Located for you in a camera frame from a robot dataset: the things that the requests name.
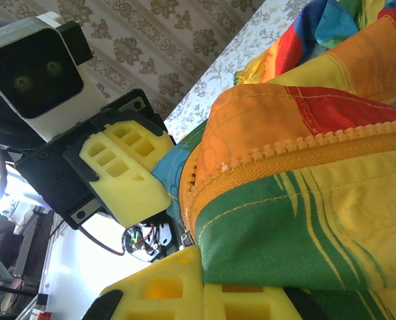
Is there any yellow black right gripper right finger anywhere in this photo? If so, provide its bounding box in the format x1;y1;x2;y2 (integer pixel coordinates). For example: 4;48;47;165
203;283;329;320

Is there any grey metal rack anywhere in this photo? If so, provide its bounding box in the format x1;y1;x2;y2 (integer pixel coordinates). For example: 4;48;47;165
0;205;57;320

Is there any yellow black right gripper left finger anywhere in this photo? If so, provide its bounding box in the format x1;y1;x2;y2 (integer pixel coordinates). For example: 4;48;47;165
81;245;205;320

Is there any rainbow striped jacket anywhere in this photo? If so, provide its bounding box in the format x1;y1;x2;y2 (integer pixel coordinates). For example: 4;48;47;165
150;0;396;320

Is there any floral white tablecloth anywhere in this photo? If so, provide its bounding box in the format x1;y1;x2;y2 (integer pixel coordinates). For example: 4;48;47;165
163;0;307;135

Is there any small red box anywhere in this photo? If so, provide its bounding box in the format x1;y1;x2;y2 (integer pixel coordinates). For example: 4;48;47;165
30;308;53;320

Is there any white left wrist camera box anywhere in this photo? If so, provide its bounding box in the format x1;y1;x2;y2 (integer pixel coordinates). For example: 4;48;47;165
0;11;112;143

